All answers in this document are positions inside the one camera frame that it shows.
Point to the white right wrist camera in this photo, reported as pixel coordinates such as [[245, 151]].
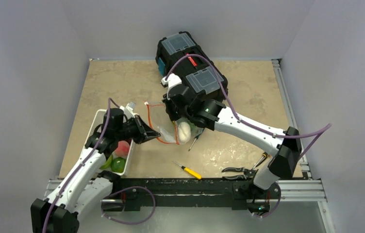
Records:
[[170, 81]]

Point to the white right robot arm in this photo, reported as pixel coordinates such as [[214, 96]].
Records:
[[284, 146]]

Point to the black toolbox clear lids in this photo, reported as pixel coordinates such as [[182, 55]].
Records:
[[194, 73]]

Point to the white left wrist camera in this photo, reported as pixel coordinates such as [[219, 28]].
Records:
[[129, 109]]

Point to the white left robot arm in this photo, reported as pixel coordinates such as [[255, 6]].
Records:
[[62, 210]]

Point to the green handled screwdriver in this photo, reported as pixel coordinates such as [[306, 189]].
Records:
[[196, 138]]

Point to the green bell pepper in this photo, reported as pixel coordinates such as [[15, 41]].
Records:
[[118, 165]]

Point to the black pliers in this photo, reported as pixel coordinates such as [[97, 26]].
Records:
[[244, 173]]

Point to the pink peach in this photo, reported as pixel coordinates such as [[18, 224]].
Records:
[[122, 149]]

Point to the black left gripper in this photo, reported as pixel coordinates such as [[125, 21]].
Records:
[[141, 127]]

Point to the white plastic basket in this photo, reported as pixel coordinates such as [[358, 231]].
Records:
[[106, 146]]

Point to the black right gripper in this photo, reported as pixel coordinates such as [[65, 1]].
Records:
[[176, 107]]

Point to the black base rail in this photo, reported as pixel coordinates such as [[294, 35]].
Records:
[[131, 194]]

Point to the green cabbage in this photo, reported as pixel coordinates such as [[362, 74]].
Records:
[[107, 164]]

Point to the yellow handled screwdriver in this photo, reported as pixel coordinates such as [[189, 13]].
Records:
[[189, 171]]

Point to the orange black screwdriver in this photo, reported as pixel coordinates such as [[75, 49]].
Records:
[[263, 157]]

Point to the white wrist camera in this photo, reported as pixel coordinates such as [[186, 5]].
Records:
[[129, 109], [170, 81]]

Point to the clear zip bag orange zipper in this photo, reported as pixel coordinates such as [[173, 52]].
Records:
[[159, 121]]

